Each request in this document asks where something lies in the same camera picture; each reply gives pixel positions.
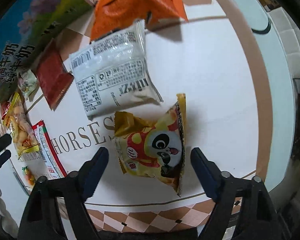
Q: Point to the white padded chair right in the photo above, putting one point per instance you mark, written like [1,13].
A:
[290,37]

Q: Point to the dark red snack packet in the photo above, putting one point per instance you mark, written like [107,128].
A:
[53,78]

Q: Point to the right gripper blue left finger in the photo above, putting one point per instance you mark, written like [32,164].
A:
[41,217]

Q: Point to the small orange snack packet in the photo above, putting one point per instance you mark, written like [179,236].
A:
[111,15]

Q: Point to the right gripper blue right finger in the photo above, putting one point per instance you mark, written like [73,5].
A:
[257,217]

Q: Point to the yellow panda snack bag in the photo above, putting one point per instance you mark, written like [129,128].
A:
[153,149]

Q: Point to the colourful candy ball bag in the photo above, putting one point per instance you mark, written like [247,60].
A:
[28,175]

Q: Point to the yellow biscuit snack bag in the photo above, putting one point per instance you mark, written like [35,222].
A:
[22,133]

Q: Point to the red white long snack packet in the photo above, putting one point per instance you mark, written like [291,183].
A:
[48,153]

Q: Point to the checkered pink brown tablecloth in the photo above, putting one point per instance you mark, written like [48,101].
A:
[214,59]

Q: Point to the grey white wafer packet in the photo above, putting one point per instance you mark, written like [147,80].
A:
[111,74]

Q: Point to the cardboard box with blue print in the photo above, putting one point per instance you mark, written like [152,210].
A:
[26,27]

